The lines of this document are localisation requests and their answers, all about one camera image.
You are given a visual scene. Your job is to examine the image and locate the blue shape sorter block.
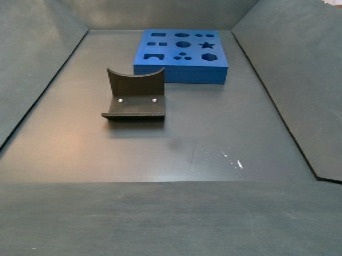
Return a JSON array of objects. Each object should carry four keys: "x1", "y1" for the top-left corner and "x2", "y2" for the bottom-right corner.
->
[{"x1": 134, "y1": 29, "x2": 229, "y2": 84}]

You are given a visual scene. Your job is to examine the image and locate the black curved holder bracket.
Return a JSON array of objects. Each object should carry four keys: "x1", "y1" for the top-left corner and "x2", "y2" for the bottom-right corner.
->
[{"x1": 102, "y1": 69, "x2": 166, "y2": 120}]

